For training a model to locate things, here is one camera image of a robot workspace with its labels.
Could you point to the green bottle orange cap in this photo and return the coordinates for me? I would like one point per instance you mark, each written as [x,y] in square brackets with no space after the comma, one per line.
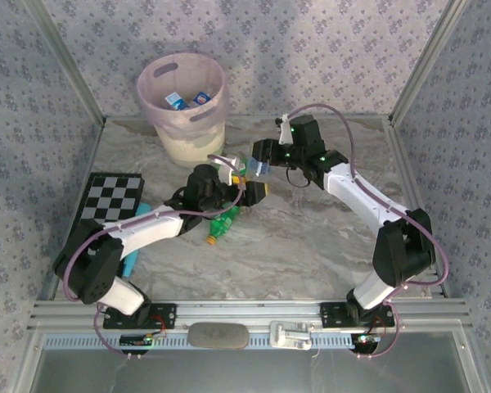
[221,225]

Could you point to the blue-label bottle blue cap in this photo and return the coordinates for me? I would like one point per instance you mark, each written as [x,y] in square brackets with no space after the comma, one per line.
[201,98]

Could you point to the blue-label bottle white cap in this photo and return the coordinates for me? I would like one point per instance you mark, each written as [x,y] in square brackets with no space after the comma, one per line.
[174,100]

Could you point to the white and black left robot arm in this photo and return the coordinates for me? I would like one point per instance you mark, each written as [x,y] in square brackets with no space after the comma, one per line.
[147,229]

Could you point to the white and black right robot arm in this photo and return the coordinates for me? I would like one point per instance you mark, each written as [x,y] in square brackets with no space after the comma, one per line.
[360,192]

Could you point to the black and grey checkerboard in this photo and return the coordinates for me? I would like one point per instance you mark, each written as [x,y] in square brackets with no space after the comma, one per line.
[110,196]

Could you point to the teal plastic cylinder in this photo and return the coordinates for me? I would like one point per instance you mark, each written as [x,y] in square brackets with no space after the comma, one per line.
[130,264]

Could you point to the pink plastic bucket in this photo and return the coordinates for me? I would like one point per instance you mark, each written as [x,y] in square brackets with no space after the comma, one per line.
[180,73]

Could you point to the grey oval pad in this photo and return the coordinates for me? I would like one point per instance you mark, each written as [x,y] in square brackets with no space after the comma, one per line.
[219,335]

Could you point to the small green circuit board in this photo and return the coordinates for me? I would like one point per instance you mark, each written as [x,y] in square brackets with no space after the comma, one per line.
[366,341]
[135,340]

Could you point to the grey glossy front panel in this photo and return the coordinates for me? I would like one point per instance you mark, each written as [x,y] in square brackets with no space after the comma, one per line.
[245,372]

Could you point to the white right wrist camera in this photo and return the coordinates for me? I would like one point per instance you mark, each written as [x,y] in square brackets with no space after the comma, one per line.
[284,129]

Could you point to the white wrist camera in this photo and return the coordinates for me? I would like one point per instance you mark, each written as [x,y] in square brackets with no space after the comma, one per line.
[284,129]
[225,168]

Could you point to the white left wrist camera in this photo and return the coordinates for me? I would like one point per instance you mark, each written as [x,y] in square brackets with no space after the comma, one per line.
[225,168]

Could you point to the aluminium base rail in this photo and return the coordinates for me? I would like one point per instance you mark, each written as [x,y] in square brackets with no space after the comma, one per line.
[249,311]

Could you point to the aluminium frame side rail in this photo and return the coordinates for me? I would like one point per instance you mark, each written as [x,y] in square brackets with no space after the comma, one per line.
[410,184]
[86,163]

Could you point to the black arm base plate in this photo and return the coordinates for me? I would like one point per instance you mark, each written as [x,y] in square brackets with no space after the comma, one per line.
[331,315]
[163,317]

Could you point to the silver metal bracket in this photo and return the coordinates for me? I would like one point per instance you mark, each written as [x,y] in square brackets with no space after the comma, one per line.
[288,335]

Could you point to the aluminium frame post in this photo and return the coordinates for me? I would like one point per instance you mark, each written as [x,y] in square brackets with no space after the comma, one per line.
[69,61]
[429,61]

